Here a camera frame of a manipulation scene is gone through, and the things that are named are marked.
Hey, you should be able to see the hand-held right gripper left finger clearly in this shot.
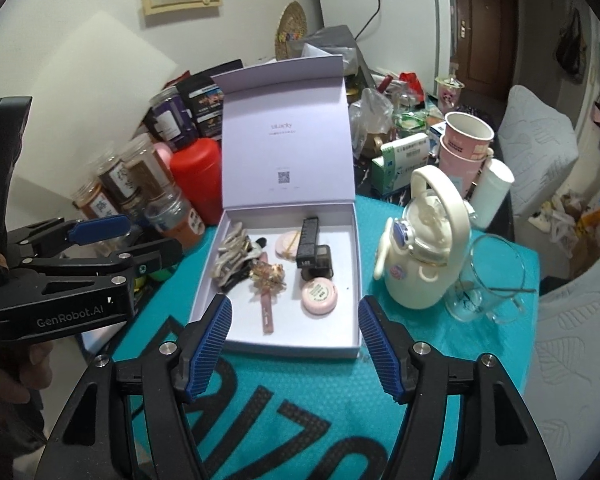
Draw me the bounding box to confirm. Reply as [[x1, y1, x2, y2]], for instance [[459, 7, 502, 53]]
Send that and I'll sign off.
[[45, 294, 233, 480]]

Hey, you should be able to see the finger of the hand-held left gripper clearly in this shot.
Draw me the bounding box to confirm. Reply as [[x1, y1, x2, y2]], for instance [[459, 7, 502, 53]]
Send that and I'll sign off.
[[5, 214, 131, 262], [22, 239, 183, 284]]

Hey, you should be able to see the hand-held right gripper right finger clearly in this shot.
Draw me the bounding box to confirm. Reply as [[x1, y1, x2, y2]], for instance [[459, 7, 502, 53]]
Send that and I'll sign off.
[[357, 296, 556, 480]]

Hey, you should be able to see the pink rectangular stick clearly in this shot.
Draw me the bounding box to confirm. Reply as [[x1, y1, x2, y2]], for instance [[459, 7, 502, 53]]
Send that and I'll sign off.
[[257, 255, 277, 335]]

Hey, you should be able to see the pink compact with label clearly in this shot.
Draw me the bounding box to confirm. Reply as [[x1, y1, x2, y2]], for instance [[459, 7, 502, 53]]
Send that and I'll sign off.
[[301, 280, 339, 317]]

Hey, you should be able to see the beige marbled hair claw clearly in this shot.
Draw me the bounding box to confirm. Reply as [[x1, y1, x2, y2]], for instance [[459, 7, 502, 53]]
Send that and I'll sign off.
[[214, 225, 253, 293]]

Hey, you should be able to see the gold hair accessory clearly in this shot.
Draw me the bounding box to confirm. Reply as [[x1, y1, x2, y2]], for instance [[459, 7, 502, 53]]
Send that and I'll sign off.
[[249, 261, 288, 293]]

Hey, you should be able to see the dark grey square block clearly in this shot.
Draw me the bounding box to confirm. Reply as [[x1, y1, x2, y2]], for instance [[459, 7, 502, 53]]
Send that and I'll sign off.
[[300, 244, 336, 281]]

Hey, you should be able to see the black hair clip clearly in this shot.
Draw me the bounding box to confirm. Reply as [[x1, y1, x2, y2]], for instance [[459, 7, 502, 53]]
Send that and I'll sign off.
[[230, 235, 268, 291]]

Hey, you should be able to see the lilac gift box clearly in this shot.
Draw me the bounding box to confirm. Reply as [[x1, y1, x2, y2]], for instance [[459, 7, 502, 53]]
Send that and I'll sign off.
[[187, 54, 366, 362]]

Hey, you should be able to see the person's left hand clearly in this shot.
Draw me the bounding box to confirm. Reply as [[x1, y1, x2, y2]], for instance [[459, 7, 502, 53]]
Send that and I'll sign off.
[[0, 340, 51, 456]]

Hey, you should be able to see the jar of orange-brown peel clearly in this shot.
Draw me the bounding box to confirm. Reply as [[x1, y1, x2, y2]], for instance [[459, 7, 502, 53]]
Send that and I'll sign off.
[[72, 180, 118, 221]]

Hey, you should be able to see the jar of red-orange powder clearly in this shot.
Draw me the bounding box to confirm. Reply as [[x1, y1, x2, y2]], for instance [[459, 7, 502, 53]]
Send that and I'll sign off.
[[145, 191, 206, 251]]

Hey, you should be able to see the jar of dark contents with label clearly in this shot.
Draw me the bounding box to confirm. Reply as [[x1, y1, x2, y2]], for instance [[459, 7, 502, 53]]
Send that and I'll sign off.
[[97, 152, 143, 198]]

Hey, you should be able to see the teal bubble mailer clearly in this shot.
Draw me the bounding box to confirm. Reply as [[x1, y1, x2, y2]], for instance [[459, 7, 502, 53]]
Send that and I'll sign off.
[[80, 195, 541, 480]]

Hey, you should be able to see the cream water bottle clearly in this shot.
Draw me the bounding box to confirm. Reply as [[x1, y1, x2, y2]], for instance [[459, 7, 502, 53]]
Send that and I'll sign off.
[[372, 166, 473, 310]]

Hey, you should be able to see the jar of brown contents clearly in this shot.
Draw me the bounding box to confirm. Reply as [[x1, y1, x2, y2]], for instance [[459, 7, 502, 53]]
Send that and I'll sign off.
[[122, 134, 176, 196]]

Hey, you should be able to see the red canister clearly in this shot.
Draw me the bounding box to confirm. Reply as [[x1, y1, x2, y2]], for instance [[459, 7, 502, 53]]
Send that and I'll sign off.
[[170, 137, 224, 226]]

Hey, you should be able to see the glass mug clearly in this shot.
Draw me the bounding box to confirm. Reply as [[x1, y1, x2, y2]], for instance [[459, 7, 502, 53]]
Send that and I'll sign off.
[[442, 234, 538, 326]]

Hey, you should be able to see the dark purple jar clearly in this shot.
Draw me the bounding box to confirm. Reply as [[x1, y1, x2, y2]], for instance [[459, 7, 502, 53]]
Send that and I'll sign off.
[[145, 87, 201, 151]]

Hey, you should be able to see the black printed package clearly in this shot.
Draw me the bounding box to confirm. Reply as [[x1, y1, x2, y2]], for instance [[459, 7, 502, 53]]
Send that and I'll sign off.
[[192, 105, 226, 138], [177, 72, 226, 111]]

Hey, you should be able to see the green white medicine box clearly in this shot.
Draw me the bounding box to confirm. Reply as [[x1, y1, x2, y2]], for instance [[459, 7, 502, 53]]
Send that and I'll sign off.
[[370, 135, 433, 197]]

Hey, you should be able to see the pink paper cup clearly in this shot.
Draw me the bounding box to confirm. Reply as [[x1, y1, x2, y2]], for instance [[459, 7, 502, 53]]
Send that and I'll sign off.
[[437, 137, 493, 196], [442, 111, 496, 161]]

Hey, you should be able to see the white cylinder container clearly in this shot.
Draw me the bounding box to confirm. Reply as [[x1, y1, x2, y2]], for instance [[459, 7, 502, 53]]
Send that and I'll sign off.
[[470, 158, 516, 228]]

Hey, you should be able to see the chair with grey quilted cover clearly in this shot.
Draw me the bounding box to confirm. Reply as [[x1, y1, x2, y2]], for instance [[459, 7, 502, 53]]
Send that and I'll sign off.
[[497, 85, 581, 216], [520, 237, 600, 461]]

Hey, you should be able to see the blue white medicine box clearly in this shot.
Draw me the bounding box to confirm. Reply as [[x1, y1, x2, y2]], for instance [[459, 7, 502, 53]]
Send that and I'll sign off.
[[427, 121, 451, 157]]

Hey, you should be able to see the clear plastic bag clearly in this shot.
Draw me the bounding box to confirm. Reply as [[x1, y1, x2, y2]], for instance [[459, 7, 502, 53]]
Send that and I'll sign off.
[[349, 87, 396, 141]]

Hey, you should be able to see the clear cup with pink print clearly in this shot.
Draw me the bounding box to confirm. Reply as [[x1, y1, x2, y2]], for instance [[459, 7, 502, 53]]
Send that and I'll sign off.
[[436, 74, 467, 111]]

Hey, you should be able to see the red plastic wrapper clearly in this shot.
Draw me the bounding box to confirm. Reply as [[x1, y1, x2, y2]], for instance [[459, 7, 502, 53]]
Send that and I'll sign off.
[[399, 72, 427, 103]]

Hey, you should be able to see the woven fan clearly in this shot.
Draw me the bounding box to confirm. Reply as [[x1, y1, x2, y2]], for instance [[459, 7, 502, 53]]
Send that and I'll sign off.
[[275, 1, 308, 61]]

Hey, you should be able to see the grey bag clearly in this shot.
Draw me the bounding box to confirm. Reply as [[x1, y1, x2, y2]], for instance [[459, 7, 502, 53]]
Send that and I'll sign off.
[[287, 25, 376, 91]]

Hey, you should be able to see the white fridge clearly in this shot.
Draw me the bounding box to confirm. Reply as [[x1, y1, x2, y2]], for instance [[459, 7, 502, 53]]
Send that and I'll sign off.
[[317, 0, 453, 98]]

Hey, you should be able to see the brown door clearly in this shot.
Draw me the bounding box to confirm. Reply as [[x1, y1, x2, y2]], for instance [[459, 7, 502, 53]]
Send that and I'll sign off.
[[452, 0, 518, 103]]

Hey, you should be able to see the dark hanging handbag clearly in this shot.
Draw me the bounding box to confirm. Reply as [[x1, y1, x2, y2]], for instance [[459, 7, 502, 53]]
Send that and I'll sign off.
[[555, 7, 588, 83]]

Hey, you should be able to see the black cable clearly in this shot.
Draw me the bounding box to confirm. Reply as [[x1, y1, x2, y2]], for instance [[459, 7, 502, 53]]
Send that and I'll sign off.
[[355, 0, 388, 41]]

